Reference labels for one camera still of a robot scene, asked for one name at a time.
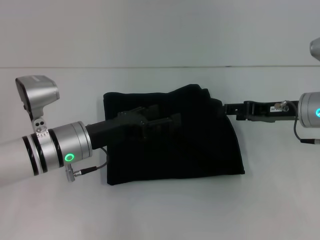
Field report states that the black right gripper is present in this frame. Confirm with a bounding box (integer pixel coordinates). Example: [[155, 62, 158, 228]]
[[223, 99, 301, 124]]

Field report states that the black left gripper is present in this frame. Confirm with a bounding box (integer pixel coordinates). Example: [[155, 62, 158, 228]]
[[85, 103, 184, 149]]

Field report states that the black shirt with FREE print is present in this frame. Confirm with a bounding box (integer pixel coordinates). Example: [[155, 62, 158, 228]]
[[102, 84, 246, 187]]

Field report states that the right gripper cable with plug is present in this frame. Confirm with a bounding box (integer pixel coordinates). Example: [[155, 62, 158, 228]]
[[273, 99, 320, 146]]

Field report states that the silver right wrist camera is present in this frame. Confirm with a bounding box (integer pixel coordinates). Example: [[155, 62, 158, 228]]
[[309, 36, 320, 62]]

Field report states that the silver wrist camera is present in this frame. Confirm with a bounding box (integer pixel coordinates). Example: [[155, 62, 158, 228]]
[[309, 36, 320, 62], [15, 75, 60, 124]]

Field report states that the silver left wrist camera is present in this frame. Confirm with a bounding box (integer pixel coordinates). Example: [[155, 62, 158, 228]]
[[15, 75, 60, 124]]

